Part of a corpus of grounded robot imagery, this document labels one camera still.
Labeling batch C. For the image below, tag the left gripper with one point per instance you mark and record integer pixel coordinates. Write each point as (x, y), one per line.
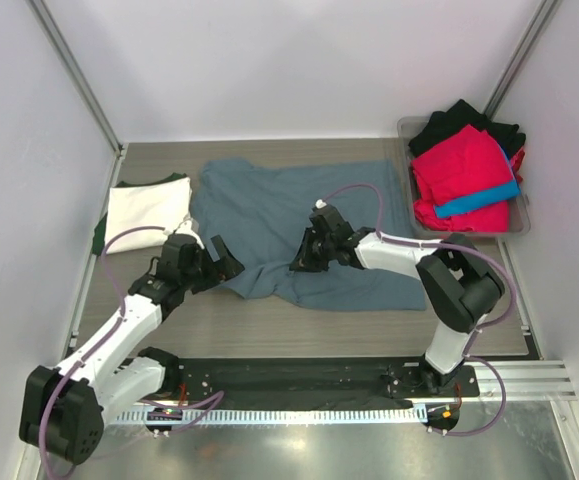
(218, 271)

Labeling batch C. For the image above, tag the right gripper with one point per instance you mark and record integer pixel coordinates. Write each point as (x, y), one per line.
(305, 260)

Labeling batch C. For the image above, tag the grey blue t shirt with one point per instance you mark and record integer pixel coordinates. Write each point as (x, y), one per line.
(262, 213)

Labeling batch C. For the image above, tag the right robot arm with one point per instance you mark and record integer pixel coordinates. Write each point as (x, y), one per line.
(460, 284)

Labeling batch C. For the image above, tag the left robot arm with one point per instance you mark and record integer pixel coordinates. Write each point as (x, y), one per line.
(66, 408)

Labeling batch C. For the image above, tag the folded white t shirt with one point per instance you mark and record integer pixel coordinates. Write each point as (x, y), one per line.
(162, 208)

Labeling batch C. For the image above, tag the folded dark green t shirt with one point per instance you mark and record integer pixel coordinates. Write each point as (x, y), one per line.
(98, 240)

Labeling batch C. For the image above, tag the grey plastic bin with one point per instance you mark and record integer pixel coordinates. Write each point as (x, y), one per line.
(518, 220)

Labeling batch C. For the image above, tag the black t shirt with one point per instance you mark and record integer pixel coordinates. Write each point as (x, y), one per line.
(444, 124)

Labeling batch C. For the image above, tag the red t shirt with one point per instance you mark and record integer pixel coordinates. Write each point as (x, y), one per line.
(492, 218)

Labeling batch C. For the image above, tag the bright blue t shirt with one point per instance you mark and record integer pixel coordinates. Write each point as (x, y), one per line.
(472, 177)

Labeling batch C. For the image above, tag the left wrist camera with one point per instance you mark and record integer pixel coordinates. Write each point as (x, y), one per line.
(189, 227)

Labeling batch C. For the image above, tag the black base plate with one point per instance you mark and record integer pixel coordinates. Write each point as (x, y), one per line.
(319, 384)

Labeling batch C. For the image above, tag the slotted cable duct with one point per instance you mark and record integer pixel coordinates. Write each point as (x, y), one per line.
(151, 417)

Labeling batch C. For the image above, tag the aluminium front rail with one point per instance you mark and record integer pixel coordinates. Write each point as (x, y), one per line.
(539, 380)

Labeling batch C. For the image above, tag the left aluminium frame post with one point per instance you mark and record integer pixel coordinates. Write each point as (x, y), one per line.
(72, 68)

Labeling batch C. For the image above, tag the aluminium frame post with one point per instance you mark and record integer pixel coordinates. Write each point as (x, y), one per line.
(72, 68)
(529, 39)

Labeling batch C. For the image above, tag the right aluminium frame post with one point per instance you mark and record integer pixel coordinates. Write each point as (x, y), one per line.
(529, 39)

